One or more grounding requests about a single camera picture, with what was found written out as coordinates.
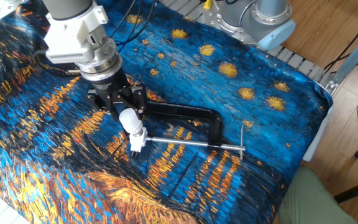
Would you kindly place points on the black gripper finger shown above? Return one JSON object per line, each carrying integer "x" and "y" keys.
{"x": 140, "y": 99}
{"x": 99, "y": 101}

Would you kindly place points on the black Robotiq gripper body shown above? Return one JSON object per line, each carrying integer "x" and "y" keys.
{"x": 110, "y": 90}

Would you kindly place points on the white light bulb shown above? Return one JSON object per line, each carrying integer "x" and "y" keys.
{"x": 130, "y": 121}

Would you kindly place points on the black C-clamp with silver screw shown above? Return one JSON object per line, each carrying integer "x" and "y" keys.
{"x": 182, "y": 109}

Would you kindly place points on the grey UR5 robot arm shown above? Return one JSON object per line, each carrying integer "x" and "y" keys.
{"x": 250, "y": 15}

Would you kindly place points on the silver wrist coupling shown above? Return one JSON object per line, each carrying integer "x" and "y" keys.
{"x": 104, "y": 67}

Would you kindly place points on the starry night painting tablecloth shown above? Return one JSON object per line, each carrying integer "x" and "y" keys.
{"x": 213, "y": 93}

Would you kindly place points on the yellow plastic clip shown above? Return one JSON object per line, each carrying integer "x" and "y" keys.
{"x": 207, "y": 4}

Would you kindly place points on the green trousers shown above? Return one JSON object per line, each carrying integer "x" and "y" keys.
{"x": 309, "y": 199}

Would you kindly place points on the white wrist mount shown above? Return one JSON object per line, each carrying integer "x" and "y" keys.
{"x": 70, "y": 40}

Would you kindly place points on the aluminium frame post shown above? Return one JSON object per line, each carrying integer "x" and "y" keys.
{"x": 353, "y": 56}

